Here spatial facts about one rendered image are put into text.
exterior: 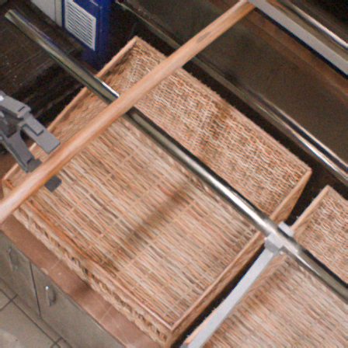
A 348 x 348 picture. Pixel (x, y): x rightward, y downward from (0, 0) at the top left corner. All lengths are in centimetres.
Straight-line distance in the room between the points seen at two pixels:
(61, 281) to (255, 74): 68
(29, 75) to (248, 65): 55
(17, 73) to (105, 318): 64
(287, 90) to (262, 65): 8
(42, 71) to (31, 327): 89
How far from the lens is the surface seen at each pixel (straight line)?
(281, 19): 151
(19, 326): 269
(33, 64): 216
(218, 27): 172
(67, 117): 212
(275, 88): 192
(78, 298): 209
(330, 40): 147
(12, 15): 178
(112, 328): 207
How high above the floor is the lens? 253
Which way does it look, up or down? 61 degrees down
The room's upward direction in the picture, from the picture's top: 9 degrees clockwise
